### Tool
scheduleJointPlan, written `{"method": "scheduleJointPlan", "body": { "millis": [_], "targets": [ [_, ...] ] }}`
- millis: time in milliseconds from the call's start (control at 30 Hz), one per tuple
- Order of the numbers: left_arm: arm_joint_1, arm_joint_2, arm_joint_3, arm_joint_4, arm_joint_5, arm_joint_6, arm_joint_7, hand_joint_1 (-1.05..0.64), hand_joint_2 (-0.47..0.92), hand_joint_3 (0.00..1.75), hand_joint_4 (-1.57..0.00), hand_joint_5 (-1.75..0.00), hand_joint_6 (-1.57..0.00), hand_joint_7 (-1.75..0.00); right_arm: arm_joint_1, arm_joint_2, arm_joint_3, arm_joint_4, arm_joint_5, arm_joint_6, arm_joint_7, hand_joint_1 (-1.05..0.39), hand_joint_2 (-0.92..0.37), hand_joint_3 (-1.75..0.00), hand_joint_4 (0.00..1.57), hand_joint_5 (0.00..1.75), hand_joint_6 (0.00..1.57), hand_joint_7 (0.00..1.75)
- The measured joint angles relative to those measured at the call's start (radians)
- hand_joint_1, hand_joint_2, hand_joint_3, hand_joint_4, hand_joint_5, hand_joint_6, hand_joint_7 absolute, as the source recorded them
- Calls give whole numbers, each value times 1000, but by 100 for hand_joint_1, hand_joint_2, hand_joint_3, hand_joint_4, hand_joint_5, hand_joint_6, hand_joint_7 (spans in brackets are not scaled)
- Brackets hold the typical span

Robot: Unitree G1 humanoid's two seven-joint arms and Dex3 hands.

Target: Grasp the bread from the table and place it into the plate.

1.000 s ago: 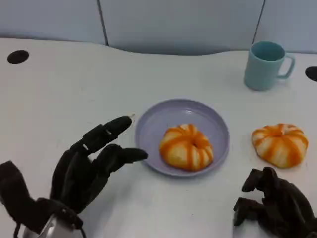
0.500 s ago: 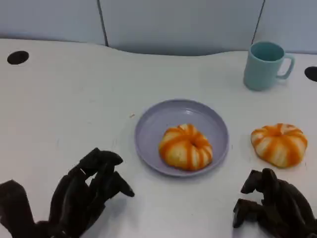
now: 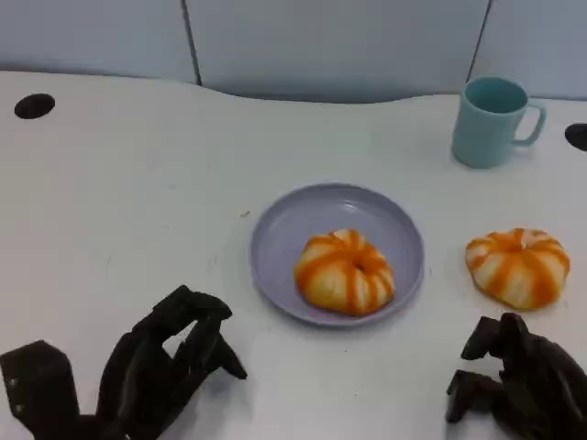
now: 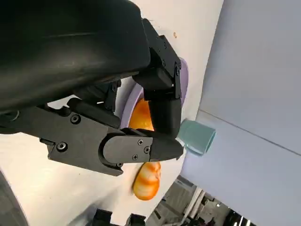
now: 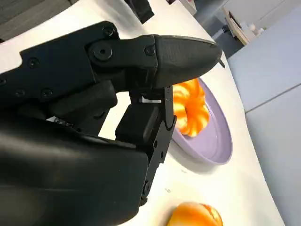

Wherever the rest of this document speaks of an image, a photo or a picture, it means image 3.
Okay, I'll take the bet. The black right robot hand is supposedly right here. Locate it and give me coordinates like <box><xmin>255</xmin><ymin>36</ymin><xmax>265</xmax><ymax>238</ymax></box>
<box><xmin>445</xmin><ymin>312</ymin><xmax>587</xmax><ymax>440</ymax></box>

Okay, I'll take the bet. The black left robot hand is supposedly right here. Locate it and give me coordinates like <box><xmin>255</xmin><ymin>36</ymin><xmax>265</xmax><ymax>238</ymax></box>
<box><xmin>94</xmin><ymin>284</ymin><xmax>249</xmax><ymax>440</ymax></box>

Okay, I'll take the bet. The orange and white bread roll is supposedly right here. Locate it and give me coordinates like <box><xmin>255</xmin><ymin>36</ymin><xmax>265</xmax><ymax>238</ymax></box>
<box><xmin>293</xmin><ymin>228</ymin><xmax>396</xmax><ymax>316</ymax></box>
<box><xmin>465</xmin><ymin>227</ymin><xmax>571</xmax><ymax>309</ymax></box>

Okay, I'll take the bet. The lilac plate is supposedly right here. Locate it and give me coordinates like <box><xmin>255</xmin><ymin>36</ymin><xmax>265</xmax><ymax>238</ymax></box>
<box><xmin>249</xmin><ymin>182</ymin><xmax>425</xmax><ymax>327</ymax></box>

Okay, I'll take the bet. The pale green mug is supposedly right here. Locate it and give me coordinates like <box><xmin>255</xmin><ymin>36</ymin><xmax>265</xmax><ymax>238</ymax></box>
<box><xmin>450</xmin><ymin>76</ymin><xmax>548</xmax><ymax>170</ymax></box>

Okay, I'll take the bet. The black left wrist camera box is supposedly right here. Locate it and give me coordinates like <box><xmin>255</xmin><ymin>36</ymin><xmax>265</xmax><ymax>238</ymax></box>
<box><xmin>0</xmin><ymin>339</ymin><xmax>82</xmax><ymax>440</ymax></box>

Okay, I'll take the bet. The black table cable grommet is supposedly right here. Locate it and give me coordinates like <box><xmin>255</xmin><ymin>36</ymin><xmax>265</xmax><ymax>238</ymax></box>
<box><xmin>14</xmin><ymin>93</ymin><xmax>56</xmax><ymax>120</ymax></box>
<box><xmin>564</xmin><ymin>122</ymin><xmax>587</xmax><ymax>151</ymax></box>

